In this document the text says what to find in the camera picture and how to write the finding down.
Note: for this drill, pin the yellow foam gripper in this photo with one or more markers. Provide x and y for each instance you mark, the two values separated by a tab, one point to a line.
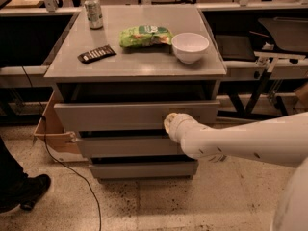
176	125

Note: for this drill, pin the grey top drawer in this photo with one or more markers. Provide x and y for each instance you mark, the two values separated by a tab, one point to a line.
130	116

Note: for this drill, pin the grey drawer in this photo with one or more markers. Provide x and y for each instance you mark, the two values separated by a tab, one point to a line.
144	170
130	116
127	147

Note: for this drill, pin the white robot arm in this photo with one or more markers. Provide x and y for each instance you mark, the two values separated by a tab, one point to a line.
281	141

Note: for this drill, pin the grey drawer cabinet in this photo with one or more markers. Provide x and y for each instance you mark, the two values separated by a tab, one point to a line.
150	74

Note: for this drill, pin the grey middle drawer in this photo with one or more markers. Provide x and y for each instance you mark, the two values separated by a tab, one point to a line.
127	147

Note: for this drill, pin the grey bottom drawer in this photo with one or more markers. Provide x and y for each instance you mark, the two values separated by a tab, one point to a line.
144	170

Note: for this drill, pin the white bowl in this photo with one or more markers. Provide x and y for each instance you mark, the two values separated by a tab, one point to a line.
189	47

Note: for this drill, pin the green chip bag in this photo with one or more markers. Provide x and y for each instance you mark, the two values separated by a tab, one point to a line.
145	36

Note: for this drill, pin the dark brown snack bar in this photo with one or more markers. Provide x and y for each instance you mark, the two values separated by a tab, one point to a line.
96	54

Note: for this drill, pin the cardboard box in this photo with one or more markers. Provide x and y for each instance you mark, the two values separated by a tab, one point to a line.
60	143

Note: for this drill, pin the green white soda can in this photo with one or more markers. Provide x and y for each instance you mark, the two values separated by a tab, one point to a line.
94	14

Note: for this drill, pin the black shoe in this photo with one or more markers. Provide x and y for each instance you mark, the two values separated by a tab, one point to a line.
16	187

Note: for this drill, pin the grey lab bench rail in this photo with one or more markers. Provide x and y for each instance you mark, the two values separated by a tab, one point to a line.
200	6

